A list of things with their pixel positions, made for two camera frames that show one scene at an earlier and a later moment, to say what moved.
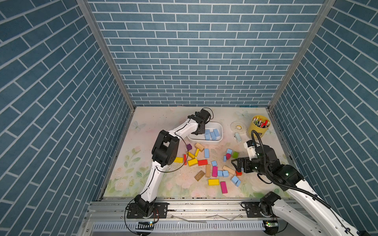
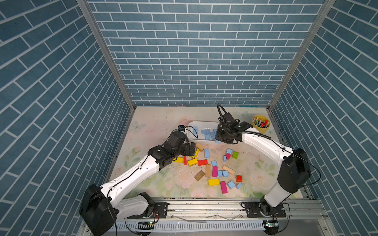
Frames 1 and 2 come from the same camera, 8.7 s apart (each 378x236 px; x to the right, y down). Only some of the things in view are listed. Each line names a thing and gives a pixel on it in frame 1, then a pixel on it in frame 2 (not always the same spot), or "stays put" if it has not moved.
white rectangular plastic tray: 213,133 stays put
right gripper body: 248,165 to 222,136
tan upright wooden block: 207,170 stays put
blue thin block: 213,135 stays put
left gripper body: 202,131 to 183,150
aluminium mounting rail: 179,210 stays put
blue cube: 235,179 to 231,185
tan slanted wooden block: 229,169 stays put
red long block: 203,162 stays put
